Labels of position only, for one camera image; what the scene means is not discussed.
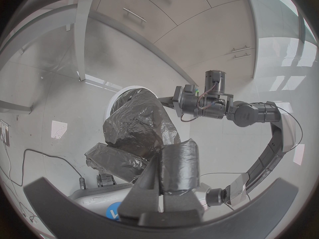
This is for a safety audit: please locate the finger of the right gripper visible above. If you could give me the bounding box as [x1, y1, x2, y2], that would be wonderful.
[158, 97, 175, 109]

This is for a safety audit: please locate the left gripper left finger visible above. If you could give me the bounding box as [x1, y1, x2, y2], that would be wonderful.
[118, 155, 160, 220]

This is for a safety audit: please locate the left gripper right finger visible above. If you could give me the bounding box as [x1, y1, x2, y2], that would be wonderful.
[162, 189, 205, 217]

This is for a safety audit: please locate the black plastic bag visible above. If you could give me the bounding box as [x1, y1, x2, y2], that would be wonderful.
[85, 88, 201, 196]

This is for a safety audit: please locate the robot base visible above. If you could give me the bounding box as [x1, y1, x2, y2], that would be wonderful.
[67, 172, 212, 223]

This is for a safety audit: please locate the white trash bin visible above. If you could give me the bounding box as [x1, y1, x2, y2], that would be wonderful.
[105, 85, 160, 120]

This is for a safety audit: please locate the beige cabinet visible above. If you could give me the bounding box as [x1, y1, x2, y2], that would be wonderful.
[86, 0, 258, 86]

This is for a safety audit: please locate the grey chair with white legs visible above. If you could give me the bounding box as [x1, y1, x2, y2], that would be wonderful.
[0, 0, 106, 114]

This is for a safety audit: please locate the white cable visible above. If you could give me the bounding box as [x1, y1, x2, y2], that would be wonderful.
[2, 142, 13, 181]

